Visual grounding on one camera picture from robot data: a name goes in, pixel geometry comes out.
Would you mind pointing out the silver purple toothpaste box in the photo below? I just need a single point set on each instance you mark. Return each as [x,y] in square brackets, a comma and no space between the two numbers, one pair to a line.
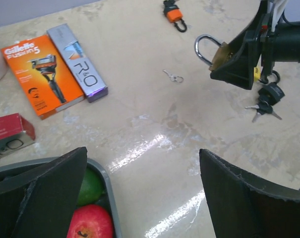
[86,75]

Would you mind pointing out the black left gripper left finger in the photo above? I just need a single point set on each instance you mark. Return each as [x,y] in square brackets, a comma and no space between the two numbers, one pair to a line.
[38,197]

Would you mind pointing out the black padlock with keys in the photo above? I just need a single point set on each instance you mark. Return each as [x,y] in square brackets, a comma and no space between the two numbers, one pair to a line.
[269,95]

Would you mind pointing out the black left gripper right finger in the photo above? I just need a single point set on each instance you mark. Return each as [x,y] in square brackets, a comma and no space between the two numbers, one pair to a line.
[244,205]

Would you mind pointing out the orange razor box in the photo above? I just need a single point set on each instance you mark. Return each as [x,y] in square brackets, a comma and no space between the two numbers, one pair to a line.
[43,75]

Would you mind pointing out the red apple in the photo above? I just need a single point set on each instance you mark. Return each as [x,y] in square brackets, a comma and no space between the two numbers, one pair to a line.
[91,221]

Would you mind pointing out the small silver key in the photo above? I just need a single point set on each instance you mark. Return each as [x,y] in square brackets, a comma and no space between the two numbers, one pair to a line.
[173,77]

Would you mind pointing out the yellow padlock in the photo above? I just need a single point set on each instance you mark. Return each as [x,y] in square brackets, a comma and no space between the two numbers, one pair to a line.
[256,74]

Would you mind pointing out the dark grey fruit tray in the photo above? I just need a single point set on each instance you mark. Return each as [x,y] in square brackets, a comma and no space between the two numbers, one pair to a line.
[106,201]

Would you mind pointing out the orange padlock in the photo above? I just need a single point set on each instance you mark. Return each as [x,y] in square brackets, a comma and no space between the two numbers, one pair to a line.
[172,12]

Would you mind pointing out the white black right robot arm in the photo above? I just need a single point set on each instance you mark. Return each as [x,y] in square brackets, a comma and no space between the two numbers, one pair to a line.
[286,41]

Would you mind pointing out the green lime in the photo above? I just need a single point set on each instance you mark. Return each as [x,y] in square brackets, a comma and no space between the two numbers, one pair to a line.
[91,189]

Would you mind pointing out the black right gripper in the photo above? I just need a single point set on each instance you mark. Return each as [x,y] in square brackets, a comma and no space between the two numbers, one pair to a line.
[236,68]

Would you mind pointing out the red toothpaste box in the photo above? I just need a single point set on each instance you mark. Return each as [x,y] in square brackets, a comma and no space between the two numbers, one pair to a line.
[15,133]

